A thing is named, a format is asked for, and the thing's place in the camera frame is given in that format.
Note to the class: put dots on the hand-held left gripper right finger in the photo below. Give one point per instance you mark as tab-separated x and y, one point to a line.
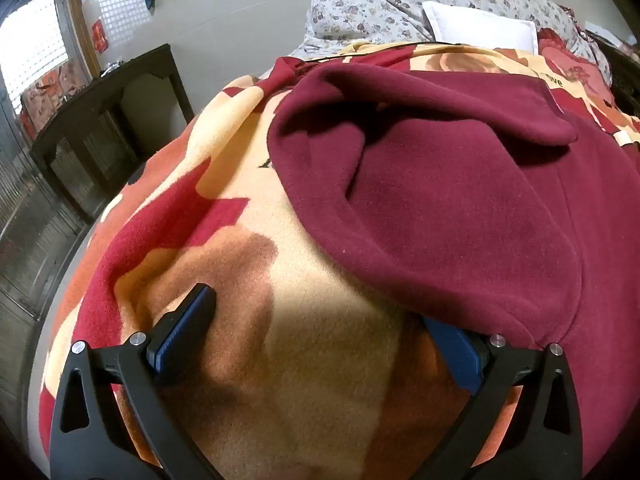
452	352

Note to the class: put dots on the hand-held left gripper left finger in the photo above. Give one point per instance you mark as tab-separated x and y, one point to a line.
182	327

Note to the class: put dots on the maroon fleece garment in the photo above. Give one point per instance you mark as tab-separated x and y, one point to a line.
450	185

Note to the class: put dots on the rose printed blanket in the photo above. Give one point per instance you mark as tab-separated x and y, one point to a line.
300	360

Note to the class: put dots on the metal door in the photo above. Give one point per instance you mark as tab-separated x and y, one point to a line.
30	220

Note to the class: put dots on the dark wooden desk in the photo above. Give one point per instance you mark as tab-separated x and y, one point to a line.
100	125

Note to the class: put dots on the orange printed box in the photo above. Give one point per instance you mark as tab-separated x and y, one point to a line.
55	90

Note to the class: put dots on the red patterned cushion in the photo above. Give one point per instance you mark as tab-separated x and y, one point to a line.
570	60

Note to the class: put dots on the lattice window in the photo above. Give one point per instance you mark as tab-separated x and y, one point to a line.
30	45

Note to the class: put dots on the white pillow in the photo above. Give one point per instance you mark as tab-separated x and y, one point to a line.
480	27

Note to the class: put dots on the floral pillow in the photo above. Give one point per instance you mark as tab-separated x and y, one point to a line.
360	10

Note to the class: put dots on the red wall paper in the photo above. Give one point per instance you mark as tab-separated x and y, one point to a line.
100	35

